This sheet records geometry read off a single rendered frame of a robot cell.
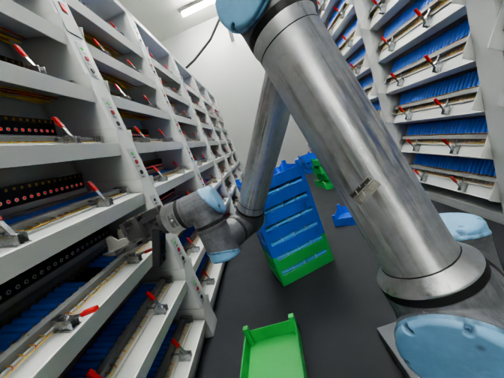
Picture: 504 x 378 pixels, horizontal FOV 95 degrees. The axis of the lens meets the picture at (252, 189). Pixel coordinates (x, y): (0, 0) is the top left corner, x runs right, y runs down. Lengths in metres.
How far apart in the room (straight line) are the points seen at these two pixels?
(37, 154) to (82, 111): 0.37
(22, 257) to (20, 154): 0.22
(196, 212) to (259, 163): 0.22
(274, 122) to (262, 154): 0.09
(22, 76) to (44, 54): 0.33
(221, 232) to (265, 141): 0.28
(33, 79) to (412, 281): 0.93
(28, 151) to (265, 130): 0.53
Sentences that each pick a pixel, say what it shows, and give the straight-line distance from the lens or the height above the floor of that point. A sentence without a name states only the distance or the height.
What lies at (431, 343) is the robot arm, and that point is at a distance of 0.45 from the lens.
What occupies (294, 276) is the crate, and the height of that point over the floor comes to 0.02.
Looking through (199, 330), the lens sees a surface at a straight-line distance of 1.11.
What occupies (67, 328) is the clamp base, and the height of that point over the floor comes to 0.50.
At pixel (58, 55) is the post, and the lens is 1.12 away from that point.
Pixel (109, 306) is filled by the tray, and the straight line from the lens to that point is 0.72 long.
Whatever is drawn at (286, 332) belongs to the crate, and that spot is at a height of 0.01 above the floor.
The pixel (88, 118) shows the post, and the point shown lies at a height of 1.00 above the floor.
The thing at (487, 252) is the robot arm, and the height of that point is 0.37.
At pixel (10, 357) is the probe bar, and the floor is 0.52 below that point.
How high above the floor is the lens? 0.71
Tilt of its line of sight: 11 degrees down
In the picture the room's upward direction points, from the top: 21 degrees counter-clockwise
